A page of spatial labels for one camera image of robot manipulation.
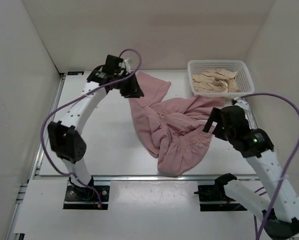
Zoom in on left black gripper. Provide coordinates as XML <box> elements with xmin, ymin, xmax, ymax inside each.
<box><xmin>115</xmin><ymin>71</ymin><xmax>146</xmax><ymax>99</ymax></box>

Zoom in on pink trousers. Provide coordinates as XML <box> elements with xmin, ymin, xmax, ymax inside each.
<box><xmin>129</xmin><ymin>72</ymin><xmax>225</xmax><ymax>176</ymax></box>

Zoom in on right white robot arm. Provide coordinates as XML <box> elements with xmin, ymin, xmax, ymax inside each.
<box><xmin>203</xmin><ymin>105</ymin><xmax>299</xmax><ymax>240</ymax></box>

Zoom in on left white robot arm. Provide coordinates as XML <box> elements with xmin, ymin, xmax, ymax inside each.
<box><xmin>47</xmin><ymin>55</ymin><xmax>144</xmax><ymax>200</ymax></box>

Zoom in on beige trousers in basket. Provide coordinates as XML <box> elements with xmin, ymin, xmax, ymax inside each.
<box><xmin>191</xmin><ymin>69</ymin><xmax>242</xmax><ymax>93</ymax></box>

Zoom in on white plastic basket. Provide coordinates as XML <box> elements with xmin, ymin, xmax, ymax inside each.
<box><xmin>187</xmin><ymin>59</ymin><xmax>255</xmax><ymax>99</ymax></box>

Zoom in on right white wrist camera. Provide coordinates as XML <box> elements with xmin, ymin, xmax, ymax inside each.
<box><xmin>231</xmin><ymin>97</ymin><xmax>250</xmax><ymax>112</ymax></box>

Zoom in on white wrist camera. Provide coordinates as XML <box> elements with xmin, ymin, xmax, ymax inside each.
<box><xmin>119</xmin><ymin>58</ymin><xmax>133</xmax><ymax>76</ymax></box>
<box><xmin>231</xmin><ymin>97</ymin><xmax>250</xmax><ymax>112</ymax></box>

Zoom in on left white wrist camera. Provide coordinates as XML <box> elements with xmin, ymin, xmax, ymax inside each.
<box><xmin>119</xmin><ymin>58</ymin><xmax>133</xmax><ymax>76</ymax></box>

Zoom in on front aluminium rail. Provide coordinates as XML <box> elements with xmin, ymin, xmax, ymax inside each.
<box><xmin>89</xmin><ymin>174</ymin><xmax>265</xmax><ymax>183</ymax></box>

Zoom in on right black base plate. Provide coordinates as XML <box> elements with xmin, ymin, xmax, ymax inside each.
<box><xmin>193</xmin><ymin>185</ymin><xmax>247</xmax><ymax>212</ymax></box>

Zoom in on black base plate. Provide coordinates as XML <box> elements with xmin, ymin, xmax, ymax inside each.
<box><xmin>193</xmin><ymin>185</ymin><xmax>247</xmax><ymax>212</ymax></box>
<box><xmin>63</xmin><ymin>182</ymin><xmax>110</xmax><ymax>211</ymax></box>

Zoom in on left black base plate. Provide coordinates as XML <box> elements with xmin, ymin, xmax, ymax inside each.
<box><xmin>63</xmin><ymin>182</ymin><xmax>110</xmax><ymax>211</ymax></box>

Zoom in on left aluminium rail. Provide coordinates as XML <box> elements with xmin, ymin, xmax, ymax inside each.
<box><xmin>4</xmin><ymin>72</ymin><xmax>67</xmax><ymax>240</ymax></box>

